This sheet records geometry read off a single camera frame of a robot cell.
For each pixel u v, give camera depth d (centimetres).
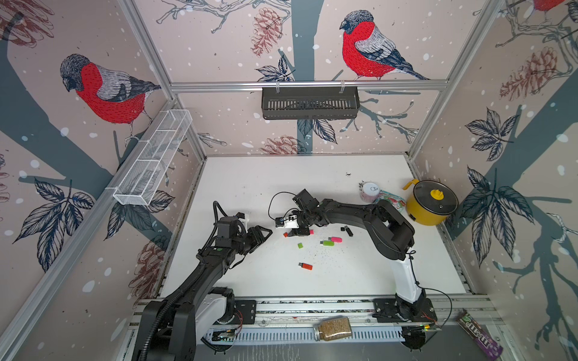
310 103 104
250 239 76
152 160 77
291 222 82
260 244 84
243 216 81
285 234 92
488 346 67
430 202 94
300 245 90
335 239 91
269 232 83
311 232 92
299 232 83
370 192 100
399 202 98
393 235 53
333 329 67
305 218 76
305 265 84
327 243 90
